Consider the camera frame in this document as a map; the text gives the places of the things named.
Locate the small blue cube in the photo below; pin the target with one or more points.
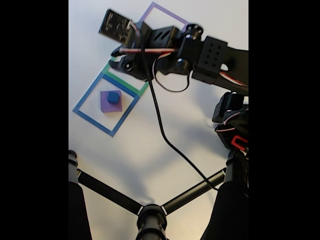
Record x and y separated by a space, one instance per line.
113 97

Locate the purple block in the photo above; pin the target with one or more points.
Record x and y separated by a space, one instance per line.
106 105

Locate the green tape square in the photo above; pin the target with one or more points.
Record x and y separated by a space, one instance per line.
125 83

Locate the purple tape square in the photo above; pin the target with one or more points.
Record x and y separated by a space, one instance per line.
162 12

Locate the blue tape square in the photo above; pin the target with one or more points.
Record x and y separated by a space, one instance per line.
92 123

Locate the red clamp part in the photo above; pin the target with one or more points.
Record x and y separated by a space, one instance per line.
233 141

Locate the black tripod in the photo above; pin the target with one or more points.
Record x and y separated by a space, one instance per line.
151 220

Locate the gripper camera circuit board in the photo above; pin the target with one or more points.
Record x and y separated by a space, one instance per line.
116 26

